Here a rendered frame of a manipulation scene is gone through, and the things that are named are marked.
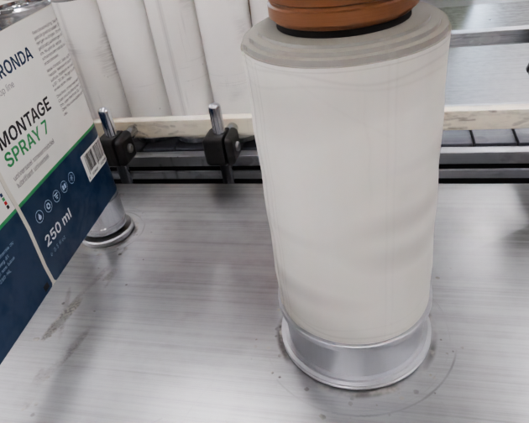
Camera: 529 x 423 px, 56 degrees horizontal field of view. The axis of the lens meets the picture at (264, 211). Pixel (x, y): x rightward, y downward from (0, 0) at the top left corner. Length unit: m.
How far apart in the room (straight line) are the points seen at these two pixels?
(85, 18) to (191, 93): 0.13
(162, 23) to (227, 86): 0.08
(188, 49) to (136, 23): 0.06
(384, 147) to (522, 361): 0.17
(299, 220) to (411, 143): 0.06
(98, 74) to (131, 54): 0.05
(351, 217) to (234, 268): 0.18
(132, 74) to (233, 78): 0.11
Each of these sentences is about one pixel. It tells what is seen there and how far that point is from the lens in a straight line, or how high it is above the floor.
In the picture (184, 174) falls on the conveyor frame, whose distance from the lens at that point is 0.56.
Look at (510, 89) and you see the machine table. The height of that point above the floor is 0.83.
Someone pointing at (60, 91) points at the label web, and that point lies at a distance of 0.37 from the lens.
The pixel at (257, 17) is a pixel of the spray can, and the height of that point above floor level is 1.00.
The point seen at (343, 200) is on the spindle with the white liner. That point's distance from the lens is 0.21.
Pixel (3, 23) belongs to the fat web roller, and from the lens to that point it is 0.37.
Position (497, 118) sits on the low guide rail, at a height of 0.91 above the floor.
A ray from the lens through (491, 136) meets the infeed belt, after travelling 0.53.
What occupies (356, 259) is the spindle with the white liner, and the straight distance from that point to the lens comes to 0.23.
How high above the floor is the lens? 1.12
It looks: 35 degrees down
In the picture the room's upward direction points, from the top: 9 degrees counter-clockwise
